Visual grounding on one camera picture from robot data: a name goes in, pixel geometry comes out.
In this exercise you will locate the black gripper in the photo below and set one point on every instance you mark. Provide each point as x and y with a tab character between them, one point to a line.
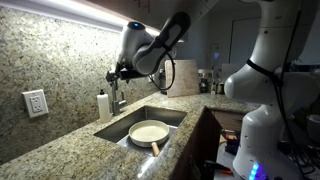
112	76

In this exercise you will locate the chrome gooseneck faucet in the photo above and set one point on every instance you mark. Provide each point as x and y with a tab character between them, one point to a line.
116	103

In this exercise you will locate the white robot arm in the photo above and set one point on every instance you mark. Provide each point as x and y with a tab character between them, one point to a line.
283	32

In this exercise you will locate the white soap dispenser bottle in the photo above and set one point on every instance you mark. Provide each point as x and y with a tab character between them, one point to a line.
103	106

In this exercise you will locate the stainless steel sink basin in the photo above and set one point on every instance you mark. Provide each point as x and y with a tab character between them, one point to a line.
118	132

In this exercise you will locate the wooden cutting board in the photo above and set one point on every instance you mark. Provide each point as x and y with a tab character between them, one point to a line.
184	78

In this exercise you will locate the dark bottle on counter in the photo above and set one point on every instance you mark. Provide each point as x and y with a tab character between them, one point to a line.
203	83

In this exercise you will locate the under-cabinet light strip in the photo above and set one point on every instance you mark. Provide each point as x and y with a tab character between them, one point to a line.
76	11

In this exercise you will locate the cream pan with wooden handle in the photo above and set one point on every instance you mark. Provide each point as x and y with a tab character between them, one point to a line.
149	134

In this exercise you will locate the white wall power outlet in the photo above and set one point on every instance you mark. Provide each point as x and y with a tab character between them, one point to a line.
35	103

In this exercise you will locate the orange handled tool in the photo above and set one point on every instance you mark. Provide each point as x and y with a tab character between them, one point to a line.
211	167

